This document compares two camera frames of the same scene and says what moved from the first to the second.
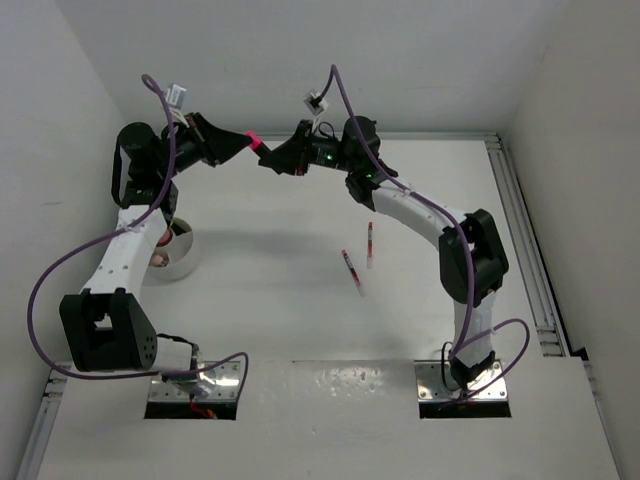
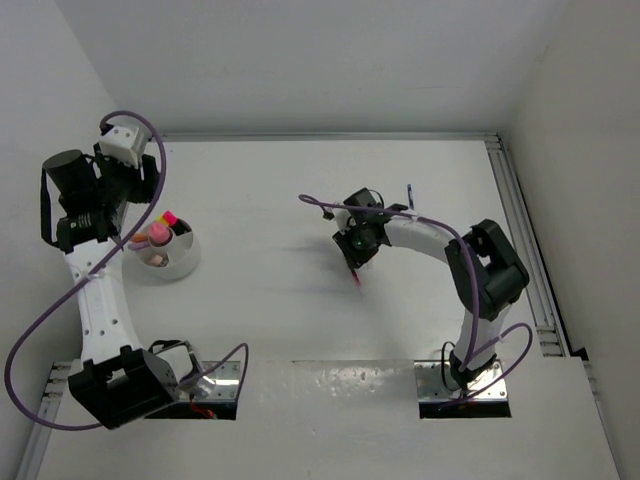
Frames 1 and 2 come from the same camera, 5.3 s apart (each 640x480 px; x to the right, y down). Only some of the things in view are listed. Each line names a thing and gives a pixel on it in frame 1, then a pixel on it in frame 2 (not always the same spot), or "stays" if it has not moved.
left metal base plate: (216, 390) stays
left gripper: (214, 145) → (143, 190)
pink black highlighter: (256, 142) → (178, 225)
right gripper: (292, 158) → (355, 259)
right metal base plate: (437, 400) stays
